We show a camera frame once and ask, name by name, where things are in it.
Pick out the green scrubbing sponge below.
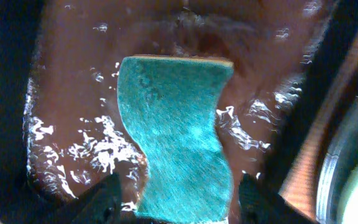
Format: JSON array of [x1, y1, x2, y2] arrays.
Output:
[[117, 55, 234, 223]]

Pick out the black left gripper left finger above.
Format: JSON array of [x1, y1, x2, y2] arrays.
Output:
[[54, 173, 122, 224]]

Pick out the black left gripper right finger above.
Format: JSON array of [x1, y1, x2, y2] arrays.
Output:
[[239, 174, 314, 224]]

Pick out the black round tray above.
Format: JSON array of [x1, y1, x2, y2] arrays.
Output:
[[316, 94, 358, 223]]

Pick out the black rectangular water tray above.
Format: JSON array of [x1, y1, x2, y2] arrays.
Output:
[[0, 0, 358, 223]]

